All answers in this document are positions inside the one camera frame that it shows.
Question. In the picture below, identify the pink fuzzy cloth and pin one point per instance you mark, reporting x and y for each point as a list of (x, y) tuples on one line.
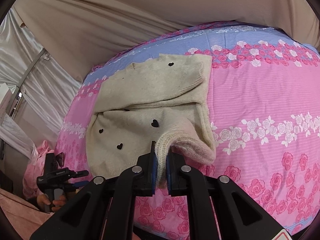
[(17, 215)]

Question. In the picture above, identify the person's left hand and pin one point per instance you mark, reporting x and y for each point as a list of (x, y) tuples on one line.
[(58, 202)]

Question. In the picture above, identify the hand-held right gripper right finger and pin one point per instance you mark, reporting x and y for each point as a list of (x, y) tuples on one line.
[(169, 176)]

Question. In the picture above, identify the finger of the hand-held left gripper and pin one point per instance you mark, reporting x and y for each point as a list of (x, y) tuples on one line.
[(76, 185), (80, 173)]

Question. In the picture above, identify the white satin curtain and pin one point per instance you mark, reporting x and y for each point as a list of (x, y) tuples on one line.
[(37, 80)]

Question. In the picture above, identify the pink garment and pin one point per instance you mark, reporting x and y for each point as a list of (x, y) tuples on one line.
[(37, 160)]

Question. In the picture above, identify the pink floral bed sheet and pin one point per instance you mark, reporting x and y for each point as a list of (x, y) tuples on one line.
[(262, 105)]

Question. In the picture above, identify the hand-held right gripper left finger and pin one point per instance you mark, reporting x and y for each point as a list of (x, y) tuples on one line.
[(154, 177)]

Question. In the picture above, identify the metal curtain pole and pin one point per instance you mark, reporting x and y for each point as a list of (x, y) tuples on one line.
[(23, 80)]

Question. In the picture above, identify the cream sweater with black hearts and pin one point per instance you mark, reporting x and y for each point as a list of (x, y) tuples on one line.
[(140, 95)]

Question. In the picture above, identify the beige backdrop cloth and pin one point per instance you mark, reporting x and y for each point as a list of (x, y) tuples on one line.
[(125, 17)]

